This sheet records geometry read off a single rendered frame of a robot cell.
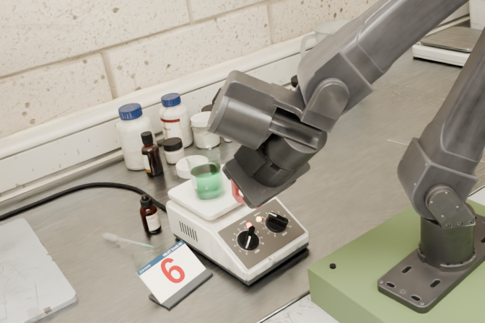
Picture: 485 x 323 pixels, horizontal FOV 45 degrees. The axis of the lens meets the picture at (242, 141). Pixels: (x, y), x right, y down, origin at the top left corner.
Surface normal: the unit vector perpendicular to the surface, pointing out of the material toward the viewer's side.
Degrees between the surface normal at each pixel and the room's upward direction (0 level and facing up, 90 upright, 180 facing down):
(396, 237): 1
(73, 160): 90
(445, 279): 1
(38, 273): 0
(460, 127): 83
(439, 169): 90
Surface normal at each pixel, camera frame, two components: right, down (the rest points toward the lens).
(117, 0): 0.56, 0.29
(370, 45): 0.15, 0.26
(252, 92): 0.00, 0.47
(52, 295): -0.14, -0.89
